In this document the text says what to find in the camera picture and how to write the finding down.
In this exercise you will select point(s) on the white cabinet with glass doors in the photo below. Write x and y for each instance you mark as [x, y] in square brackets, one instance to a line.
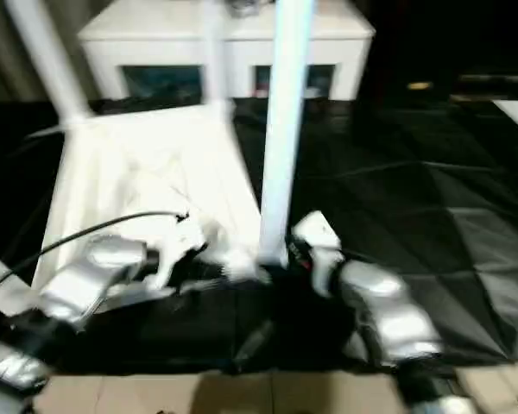
[155, 43]

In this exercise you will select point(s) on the white plastic table top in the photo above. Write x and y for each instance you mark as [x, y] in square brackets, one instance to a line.
[134, 172]

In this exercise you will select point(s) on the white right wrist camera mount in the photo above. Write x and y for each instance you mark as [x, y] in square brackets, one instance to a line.
[315, 228]

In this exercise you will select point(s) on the small yellow label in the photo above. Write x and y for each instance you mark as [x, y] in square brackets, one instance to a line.
[419, 85]

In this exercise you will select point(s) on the black mat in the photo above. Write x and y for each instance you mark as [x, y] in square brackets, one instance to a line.
[414, 215]

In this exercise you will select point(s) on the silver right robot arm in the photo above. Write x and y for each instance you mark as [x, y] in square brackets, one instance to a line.
[397, 310]

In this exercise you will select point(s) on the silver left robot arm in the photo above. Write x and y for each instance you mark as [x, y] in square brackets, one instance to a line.
[77, 284]

